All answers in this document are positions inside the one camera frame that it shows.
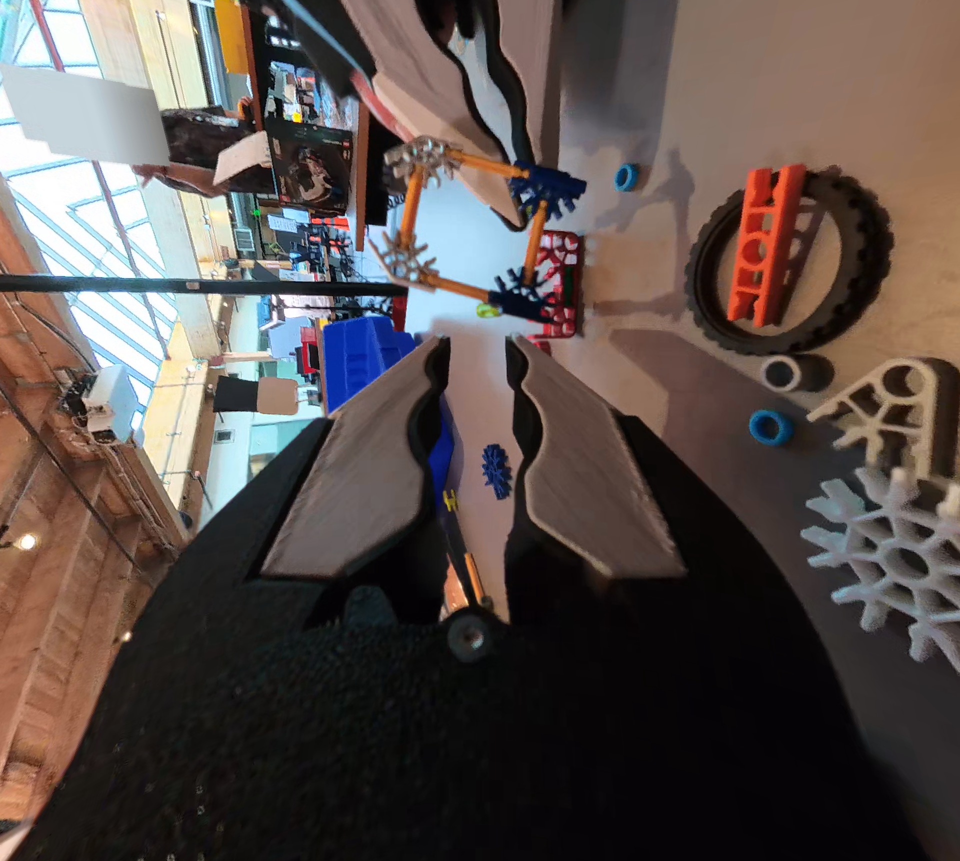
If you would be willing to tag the tan chair backrest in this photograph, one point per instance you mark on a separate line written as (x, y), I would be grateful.
(277, 397)

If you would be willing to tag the blue snowflake connector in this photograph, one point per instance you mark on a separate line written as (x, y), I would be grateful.
(496, 471)

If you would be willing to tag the colourful rod connector toy model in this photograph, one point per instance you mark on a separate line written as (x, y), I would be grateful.
(409, 201)

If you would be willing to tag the black toy car box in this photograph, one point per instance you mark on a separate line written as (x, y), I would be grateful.
(307, 163)

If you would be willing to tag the blue plastic bin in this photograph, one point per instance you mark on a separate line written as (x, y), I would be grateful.
(360, 358)

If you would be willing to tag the red connectors with green clip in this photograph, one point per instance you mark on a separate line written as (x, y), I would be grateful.
(566, 253)

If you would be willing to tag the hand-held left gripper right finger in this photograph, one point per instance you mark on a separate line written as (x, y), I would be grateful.
(592, 486)

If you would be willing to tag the white snowflake connector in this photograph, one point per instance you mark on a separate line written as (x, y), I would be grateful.
(885, 538)

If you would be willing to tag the yellow bin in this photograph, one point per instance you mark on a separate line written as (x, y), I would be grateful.
(230, 32)

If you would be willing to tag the black toy tyre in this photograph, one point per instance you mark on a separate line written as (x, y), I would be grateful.
(870, 253)

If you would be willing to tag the orange toy rod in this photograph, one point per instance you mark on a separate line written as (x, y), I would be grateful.
(476, 580)

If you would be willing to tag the pale grey connector piece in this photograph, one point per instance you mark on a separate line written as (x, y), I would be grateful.
(922, 418)

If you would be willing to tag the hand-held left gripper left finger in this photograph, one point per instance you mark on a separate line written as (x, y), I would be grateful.
(352, 486)

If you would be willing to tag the black stand pole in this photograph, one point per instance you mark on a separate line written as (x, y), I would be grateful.
(187, 285)

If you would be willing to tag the orange connector piece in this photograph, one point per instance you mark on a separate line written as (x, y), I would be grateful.
(765, 253)

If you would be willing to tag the small grey spacer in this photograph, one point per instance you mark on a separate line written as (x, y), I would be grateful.
(817, 373)

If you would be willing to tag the red tote basket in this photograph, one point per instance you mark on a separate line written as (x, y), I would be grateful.
(399, 313)

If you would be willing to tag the yellow connector piece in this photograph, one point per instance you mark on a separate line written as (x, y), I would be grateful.
(451, 499)

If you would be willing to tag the wooden desk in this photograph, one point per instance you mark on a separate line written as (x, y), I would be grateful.
(362, 178)

